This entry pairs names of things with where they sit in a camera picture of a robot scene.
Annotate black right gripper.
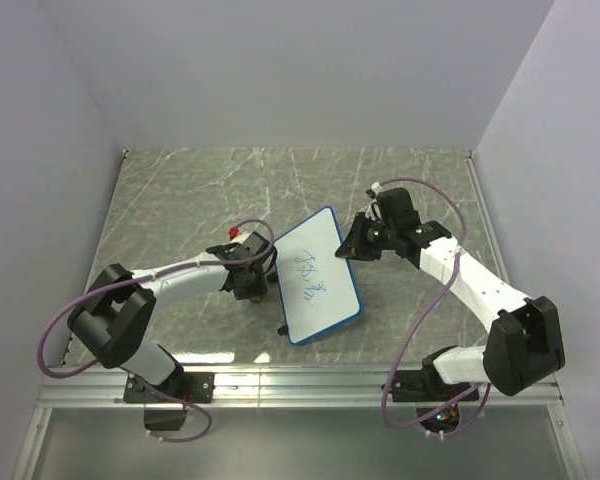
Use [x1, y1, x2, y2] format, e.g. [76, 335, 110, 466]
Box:
[335, 213, 397, 263]

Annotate blue framed whiteboard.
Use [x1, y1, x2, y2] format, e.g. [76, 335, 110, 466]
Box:
[274, 206, 363, 345]

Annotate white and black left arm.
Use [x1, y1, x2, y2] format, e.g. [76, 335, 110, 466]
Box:
[67, 236, 275, 402]

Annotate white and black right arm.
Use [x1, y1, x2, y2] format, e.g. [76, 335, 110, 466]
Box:
[335, 213, 565, 401]

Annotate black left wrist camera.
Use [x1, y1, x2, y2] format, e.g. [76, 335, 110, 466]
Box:
[234, 231, 272, 261]

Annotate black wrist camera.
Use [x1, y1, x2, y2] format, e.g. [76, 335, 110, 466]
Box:
[234, 231, 272, 261]
[376, 187, 420, 228]

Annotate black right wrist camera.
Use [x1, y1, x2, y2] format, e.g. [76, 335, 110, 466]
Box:
[376, 187, 420, 228]

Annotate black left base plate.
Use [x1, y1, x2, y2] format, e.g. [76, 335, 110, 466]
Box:
[123, 372, 215, 404]

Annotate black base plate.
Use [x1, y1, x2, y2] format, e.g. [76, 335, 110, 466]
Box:
[123, 372, 215, 404]
[381, 368, 480, 404]

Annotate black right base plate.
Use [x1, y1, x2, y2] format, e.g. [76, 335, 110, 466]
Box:
[381, 368, 480, 404]

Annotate aluminium front rail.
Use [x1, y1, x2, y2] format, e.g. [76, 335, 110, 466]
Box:
[15, 365, 570, 479]

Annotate aluminium rail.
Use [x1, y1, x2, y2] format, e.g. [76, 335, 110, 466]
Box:
[15, 365, 570, 479]
[462, 150, 588, 479]

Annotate aluminium right side rail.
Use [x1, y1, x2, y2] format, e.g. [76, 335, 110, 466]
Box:
[462, 150, 588, 479]

